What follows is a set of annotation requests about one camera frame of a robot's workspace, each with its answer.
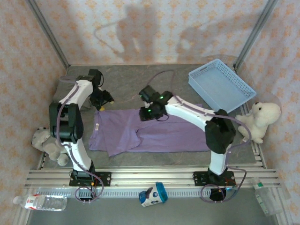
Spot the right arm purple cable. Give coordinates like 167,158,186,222
146,69,253,188

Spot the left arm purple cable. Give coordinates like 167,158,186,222
57,75,94,175

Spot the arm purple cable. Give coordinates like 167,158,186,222
57,75,94,175
146,69,253,188

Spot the purple t-shirt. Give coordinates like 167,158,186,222
88,104,212,158

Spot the grey garment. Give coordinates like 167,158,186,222
53,75,94,111

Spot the slotted grey cable duct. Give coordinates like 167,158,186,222
37,187,256,199

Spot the white plush toy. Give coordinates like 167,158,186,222
235,101,282,144

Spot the grey plush toy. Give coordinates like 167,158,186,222
31,127,70,167

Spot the aluminium rail frame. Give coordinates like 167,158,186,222
23,165,281,188

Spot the aluminium frame post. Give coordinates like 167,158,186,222
234,0,279,69
24,0,70,69

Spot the clear water bottle red label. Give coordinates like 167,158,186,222
13,193,68,212

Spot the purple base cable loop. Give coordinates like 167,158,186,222
200,184,238,204
74,179,107,204

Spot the clear bottle green label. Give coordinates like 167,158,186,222
252,177,284,217

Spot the light blue plastic basket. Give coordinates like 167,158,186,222
188,58,257,114

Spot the paper cup with blue lid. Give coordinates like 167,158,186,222
138,181,168,208

